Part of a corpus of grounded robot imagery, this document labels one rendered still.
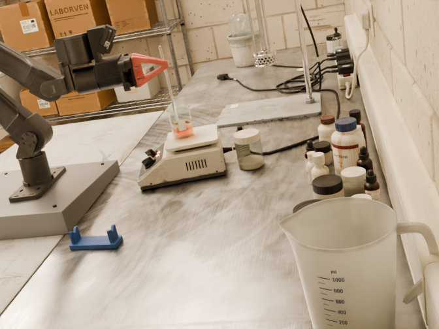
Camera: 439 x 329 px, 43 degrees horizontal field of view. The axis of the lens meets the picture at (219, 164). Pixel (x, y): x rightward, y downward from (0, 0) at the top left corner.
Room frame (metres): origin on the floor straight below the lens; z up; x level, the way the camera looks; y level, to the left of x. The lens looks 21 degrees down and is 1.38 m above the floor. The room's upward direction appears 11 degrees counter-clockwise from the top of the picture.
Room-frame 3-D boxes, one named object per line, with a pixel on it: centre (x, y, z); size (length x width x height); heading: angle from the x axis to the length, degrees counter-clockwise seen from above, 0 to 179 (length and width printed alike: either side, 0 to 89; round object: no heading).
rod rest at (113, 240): (0.95, 0.26, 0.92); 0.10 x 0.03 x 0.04; 71
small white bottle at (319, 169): (0.96, -0.18, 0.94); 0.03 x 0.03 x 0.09
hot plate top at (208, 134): (1.22, 0.05, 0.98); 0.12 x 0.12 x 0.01; 88
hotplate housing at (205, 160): (1.22, 0.08, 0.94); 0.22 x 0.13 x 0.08; 88
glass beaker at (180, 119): (1.22, 0.07, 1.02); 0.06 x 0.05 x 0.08; 32
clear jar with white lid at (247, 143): (1.18, -0.07, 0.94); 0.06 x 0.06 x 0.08
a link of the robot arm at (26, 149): (1.23, 0.41, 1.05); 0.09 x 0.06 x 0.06; 176
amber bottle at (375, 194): (0.88, -0.26, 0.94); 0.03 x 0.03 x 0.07
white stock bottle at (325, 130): (1.16, -0.25, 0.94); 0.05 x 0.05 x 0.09
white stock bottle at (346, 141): (1.04, -0.26, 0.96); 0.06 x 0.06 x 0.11
